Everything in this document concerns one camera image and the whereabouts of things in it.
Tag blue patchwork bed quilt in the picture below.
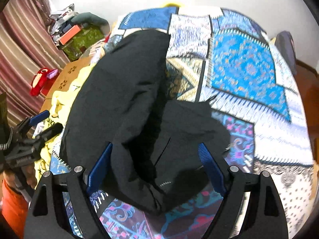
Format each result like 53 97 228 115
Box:
90 7 317 238

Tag orange sleeve forearm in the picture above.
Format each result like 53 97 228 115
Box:
2 180 29 238

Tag pile of papers and clutter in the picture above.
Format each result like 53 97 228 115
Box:
49 3 77 43

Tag red plush toy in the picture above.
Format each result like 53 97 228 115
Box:
30 68 59 97

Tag striped red gold curtain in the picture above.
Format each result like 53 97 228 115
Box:
1 0 69 127

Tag brown cardboard paw box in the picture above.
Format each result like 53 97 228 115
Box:
40 57 92 112

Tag person's left hand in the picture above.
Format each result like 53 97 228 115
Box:
3 164 37 201

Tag yellow duck fleece garment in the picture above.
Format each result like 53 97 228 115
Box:
35 63 96 180

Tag black hooded sweatshirt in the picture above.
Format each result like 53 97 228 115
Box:
60 30 230 215

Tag orange box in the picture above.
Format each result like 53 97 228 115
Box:
59 25 81 45

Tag yellow foam tube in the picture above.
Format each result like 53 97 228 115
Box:
162 3 183 8

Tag grey purple backpack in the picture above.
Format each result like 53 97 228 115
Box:
275 31 297 75

